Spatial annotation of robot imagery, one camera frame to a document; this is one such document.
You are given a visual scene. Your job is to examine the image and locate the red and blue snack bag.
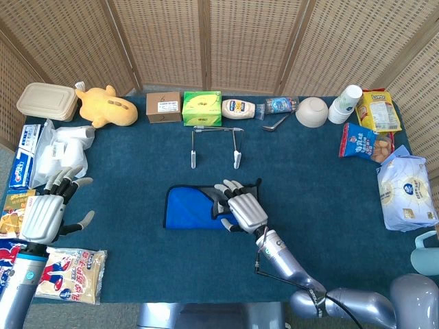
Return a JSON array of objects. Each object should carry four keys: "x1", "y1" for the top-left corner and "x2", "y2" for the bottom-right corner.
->
[{"x1": 0, "y1": 239, "x2": 28, "y2": 295}]

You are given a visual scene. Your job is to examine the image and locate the yellow snack bag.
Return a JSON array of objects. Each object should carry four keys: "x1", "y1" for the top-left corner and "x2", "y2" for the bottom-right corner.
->
[{"x1": 355, "y1": 88, "x2": 403, "y2": 134}]

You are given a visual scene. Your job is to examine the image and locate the blue carpet table mat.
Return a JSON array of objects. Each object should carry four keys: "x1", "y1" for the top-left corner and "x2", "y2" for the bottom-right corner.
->
[{"x1": 0, "y1": 95, "x2": 429, "y2": 305}]

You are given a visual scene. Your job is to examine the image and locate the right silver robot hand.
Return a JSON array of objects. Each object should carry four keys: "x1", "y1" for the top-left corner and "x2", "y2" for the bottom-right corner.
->
[{"x1": 213, "y1": 179, "x2": 269, "y2": 236}]

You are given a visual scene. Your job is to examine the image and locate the yellow plush toy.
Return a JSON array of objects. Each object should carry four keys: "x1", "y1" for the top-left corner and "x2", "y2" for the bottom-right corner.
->
[{"x1": 74, "y1": 81, "x2": 139, "y2": 130}]

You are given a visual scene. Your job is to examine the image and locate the brown cardboard box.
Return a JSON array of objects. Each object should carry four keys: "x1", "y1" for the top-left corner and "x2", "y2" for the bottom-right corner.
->
[{"x1": 145, "y1": 90, "x2": 182, "y2": 124}]

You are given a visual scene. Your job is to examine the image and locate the beige lidded lunch box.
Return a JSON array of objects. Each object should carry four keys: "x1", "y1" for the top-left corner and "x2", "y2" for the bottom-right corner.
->
[{"x1": 16, "y1": 82, "x2": 79, "y2": 123}]

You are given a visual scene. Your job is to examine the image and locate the white plastic bag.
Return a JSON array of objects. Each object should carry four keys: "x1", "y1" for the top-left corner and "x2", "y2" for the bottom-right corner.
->
[{"x1": 29, "y1": 119, "x2": 96, "y2": 189}]

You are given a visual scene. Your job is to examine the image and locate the white toothpaste box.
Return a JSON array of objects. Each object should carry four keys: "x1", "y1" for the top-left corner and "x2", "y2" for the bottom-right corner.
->
[{"x1": 16, "y1": 123, "x2": 42, "y2": 155}]

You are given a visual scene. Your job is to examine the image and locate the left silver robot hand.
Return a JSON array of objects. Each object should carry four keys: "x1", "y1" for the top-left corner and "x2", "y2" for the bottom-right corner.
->
[{"x1": 19, "y1": 165, "x2": 96, "y2": 245}]

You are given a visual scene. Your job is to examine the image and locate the green tissue pack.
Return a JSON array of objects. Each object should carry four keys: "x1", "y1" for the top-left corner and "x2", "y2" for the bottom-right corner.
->
[{"x1": 181, "y1": 90, "x2": 223, "y2": 127}]

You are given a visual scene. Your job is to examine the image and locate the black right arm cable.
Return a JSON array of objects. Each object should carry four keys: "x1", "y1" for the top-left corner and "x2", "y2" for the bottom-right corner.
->
[{"x1": 254, "y1": 232, "x2": 364, "y2": 329}]

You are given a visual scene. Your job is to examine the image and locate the yellow snack box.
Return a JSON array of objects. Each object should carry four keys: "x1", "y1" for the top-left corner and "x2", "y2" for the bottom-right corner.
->
[{"x1": 0, "y1": 188, "x2": 37, "y2": 239}]

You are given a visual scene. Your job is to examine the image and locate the mayonnaise squeeze bottle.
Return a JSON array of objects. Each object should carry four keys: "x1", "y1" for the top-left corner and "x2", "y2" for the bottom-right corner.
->
[{"x1": 221, "y1": 98, "x2": 257, "y2": 120}]

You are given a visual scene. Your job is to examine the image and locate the metal towel rack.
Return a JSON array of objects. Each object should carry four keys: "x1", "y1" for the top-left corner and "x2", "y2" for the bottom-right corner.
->
[{"x1": 190, "y1": 125, "x2": 245, "y2": 170}]

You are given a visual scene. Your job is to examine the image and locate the blue toothpaste box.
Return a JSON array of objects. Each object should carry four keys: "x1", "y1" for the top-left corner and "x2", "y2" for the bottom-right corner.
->
[{"x1": 8, "y1": 147, "x2": 42, "y2": 191}]

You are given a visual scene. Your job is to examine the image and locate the beige bowl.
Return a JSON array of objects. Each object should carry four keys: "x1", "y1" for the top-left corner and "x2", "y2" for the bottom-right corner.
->
[{"x1": 295, "y1": 97, "x2": 329, "y2": 129}]

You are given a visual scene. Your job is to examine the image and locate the beige glove pack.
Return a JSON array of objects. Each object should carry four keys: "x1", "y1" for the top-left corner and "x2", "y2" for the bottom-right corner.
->
[{"x1": 34, "y1": 247, "x2": 108, "y2": 306}]

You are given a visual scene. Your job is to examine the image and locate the pale blue tissue bag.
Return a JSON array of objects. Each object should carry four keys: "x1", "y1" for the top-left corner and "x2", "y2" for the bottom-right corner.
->
[{"x1": 376, "y1": 145, "x2": 439, "y2": 233}]

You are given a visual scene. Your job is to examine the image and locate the stack of paper cups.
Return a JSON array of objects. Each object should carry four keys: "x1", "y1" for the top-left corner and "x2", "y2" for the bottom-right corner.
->
[{"x1": 327, "y1": 84, "x2": 364, "y2": 125}]

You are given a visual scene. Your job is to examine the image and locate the grey and blue cloth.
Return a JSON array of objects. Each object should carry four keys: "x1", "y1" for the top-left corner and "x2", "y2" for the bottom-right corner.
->
[{"x1": 163, "y1": 178, "x2": 263, "y2": 230}]

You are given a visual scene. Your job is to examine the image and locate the blue cookie snack bag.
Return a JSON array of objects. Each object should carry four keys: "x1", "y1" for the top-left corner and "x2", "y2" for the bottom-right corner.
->
[{"x1": 338, "y1": 122, "x2": 395, "y2": 165}]

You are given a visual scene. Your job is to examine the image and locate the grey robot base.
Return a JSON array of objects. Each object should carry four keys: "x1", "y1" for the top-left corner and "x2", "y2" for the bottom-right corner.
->
[{"x1": 137, "y1": 302, "x2": 285, "y2": 329}]

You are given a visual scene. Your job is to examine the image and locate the clear plastic water bottle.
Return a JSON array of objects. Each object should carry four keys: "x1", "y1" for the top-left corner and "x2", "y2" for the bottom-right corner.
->
[{"x1": 255, "y1": 96, "x2": 300, "y2": 121}]

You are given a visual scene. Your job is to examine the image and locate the woven folding screen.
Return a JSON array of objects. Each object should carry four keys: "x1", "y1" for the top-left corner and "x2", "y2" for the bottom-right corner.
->
[{"x1": 0, "y1": 0, "x2": 439, "y2": 179}]

